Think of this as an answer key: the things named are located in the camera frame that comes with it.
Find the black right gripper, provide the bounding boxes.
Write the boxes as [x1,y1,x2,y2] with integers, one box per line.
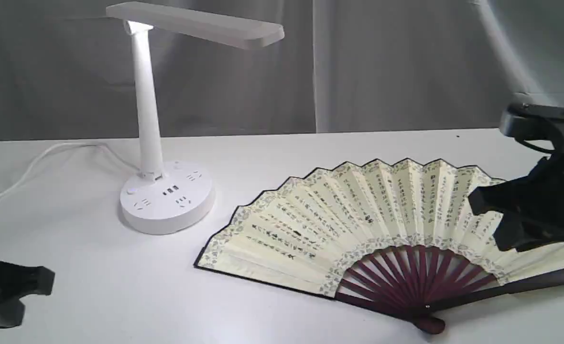
[467,154,564,253]

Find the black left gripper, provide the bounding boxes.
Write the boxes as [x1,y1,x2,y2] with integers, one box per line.
[0,261,55,329]

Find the paper folding fan purple ribs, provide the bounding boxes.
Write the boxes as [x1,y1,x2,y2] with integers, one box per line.
[193,159,564,334]

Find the white desk lamp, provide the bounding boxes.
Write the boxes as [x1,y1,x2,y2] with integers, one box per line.
[105,1,285,235]

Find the grey backdrop curtain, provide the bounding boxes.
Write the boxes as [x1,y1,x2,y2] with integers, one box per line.
[0,0,564,140]

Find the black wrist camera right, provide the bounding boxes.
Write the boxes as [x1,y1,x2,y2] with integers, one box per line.
[499,103,564,155]

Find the white power cord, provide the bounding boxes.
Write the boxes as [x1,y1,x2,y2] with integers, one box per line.
[0,142,141,202]

